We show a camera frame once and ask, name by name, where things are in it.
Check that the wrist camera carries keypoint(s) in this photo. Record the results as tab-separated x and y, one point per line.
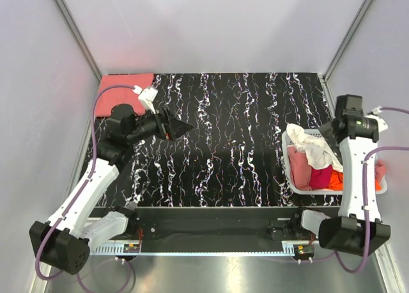
146	97
375	114

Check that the magenta t shirt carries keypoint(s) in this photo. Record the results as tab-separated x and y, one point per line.
320	178

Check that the white t shirt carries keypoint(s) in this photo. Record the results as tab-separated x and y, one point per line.
318	152

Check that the pink t shirt in basket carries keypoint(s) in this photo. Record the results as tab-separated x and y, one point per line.
300	169

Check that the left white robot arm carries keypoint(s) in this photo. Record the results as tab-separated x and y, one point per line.
65	240

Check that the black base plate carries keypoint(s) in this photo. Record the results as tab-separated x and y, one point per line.
253	231

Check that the white plastic laundry basket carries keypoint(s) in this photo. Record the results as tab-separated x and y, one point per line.
311	167

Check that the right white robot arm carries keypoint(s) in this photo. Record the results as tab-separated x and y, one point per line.
358	228

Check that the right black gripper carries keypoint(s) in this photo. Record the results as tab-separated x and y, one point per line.
326	129

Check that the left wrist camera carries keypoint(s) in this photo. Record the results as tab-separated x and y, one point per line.
146	97

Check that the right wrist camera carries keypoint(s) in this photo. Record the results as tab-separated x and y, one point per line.
375	114

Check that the folded pink t shirt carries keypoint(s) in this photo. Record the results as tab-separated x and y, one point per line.
121	95

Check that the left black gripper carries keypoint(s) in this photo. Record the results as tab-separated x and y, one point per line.
163	123

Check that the orange t shirt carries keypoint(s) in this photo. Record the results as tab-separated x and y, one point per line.
336	182

